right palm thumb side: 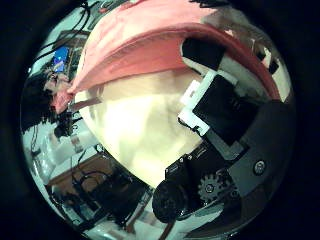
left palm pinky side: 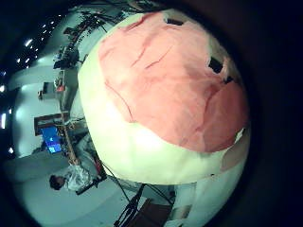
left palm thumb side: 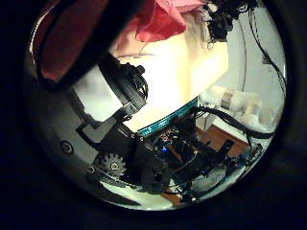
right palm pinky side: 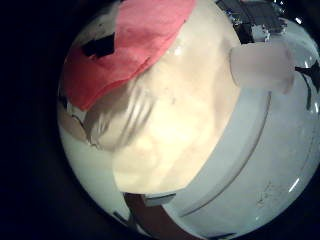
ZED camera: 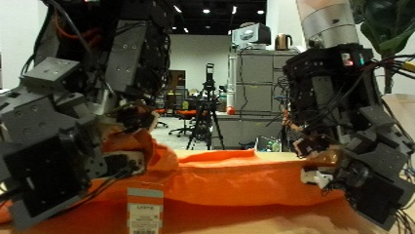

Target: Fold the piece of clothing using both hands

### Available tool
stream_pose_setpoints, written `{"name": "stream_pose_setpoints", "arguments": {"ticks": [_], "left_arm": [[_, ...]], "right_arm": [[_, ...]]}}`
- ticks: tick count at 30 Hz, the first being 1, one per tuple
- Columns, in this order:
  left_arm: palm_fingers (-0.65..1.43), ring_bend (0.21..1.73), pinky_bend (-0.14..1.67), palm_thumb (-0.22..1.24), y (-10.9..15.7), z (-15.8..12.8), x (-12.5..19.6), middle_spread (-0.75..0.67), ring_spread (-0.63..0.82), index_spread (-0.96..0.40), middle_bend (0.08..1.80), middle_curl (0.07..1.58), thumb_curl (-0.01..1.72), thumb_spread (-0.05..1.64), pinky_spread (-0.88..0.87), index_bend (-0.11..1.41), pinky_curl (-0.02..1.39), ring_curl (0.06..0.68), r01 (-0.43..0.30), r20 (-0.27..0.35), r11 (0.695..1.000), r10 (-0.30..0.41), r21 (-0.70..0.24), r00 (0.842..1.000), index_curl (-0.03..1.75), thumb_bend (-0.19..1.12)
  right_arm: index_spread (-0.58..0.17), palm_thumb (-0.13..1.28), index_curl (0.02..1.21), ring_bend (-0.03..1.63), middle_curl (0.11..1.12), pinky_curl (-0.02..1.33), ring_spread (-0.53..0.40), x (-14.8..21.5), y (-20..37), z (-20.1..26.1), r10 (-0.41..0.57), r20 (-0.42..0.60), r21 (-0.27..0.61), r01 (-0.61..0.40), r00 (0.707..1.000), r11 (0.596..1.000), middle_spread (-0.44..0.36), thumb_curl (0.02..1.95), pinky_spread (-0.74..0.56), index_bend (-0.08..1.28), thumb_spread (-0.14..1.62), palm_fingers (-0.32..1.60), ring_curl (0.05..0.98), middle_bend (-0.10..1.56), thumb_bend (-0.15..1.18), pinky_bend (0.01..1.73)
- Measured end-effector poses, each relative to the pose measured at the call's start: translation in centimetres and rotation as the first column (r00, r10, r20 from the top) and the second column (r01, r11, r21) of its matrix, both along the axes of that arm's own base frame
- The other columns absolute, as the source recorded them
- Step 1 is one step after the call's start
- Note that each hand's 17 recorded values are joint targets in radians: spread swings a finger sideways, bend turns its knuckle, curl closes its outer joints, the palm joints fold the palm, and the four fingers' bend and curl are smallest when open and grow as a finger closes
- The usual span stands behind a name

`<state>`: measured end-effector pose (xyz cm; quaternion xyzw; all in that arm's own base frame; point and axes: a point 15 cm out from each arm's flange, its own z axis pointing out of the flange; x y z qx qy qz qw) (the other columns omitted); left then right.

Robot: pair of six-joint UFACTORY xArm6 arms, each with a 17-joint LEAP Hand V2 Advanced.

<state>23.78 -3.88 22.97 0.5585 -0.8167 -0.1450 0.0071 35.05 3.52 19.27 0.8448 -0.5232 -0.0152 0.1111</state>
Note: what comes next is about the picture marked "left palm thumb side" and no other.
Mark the orange button shirt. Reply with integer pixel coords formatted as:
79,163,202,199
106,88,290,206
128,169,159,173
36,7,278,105
135,0,206,43

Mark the teal table edge strip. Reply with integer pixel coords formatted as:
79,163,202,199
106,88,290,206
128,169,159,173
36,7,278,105
136,98,200,138

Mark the circuit board blue light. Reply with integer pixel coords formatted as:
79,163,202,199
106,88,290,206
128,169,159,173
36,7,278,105
157,128,181,154

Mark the brown wooden board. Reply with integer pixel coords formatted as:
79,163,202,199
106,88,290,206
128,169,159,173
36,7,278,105
196,125,250,158

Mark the thin black cable bundle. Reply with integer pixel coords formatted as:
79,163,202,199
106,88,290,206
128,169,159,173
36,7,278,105
247,9,288,97

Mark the thick black cable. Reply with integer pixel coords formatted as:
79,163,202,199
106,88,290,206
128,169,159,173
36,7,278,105
191,106,276,140

